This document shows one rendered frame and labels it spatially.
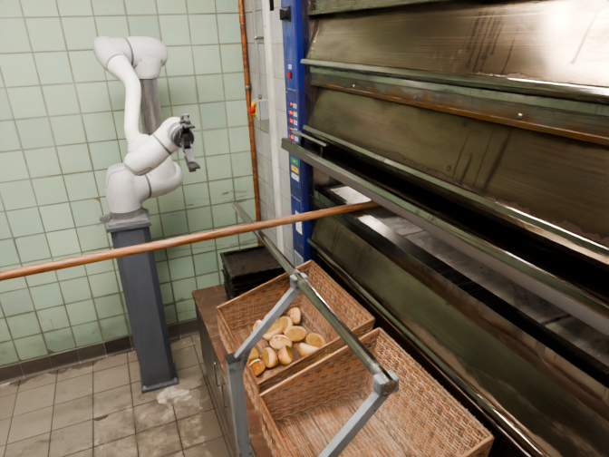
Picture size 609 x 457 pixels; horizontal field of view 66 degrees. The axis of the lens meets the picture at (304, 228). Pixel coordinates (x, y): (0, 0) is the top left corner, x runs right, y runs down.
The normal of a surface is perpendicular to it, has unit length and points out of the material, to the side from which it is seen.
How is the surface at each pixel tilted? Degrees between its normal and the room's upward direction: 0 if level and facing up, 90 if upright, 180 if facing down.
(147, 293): 90
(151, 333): 90
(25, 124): 90
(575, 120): 90
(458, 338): 70
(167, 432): 0
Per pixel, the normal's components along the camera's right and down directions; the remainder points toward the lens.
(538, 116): -0.92, 0.18
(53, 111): 0.39, 0.35
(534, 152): -0.88, -0.15
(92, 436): -0.04, -0.92
